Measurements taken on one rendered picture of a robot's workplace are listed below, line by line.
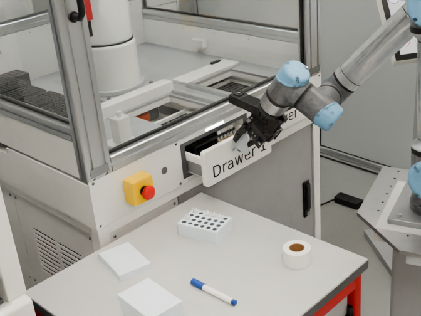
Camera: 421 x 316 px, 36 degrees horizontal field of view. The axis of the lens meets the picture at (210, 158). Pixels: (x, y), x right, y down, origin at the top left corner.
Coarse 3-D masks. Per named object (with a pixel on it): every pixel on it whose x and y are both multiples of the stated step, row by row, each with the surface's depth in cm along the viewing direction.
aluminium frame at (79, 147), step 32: (64, 0) 151; (64, 32) 153; (320, 32) 226; (64, 64) 156; (320, 64) 231; (0, 96) 190; (64, 96) 161; (96, 96) 164; (256, 96) 210; (0, 128) 195; (32, 128) 180; (64, 128) 167; (96, 128) 167; (160, 128) 185; (192, 128) 192; (64, 160) 174; (96, 160) 169; (128, 160) 177
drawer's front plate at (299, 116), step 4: (292, 108) 222; (288, 112) 221; (296, 112) 225; (300, 112) 226; (288, 116) 222; (292, 116) 223; (296, 116) 225; (300, 116) 227; (304, 116) 229; (288, 120) 222; (292, 120) 224; (296, 120) 226; (284, 124) 221; (288, 124) 223; (292, 124) 224; (284, 128) 222
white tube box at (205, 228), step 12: (192, 216) 178; (204, 216) 178; (216, 216) 177; (228, 216) 177; (180, 228) 176; (192, 228) 174; (204, 228) 172; (216, 228) 172; (228, 228) 175; (204, 240) 173; (216, 240) 171
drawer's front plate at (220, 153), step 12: (216, 144) 188; (228, 144) 190; (264, 144) 203; (204, 156) 184; (216, 156) 188; (228, 156) 191; (240, 156) 195; (204, 168) 186; (216, 168) 189; (240, 168) 197; (204, 180) 188; (216, 180) 190
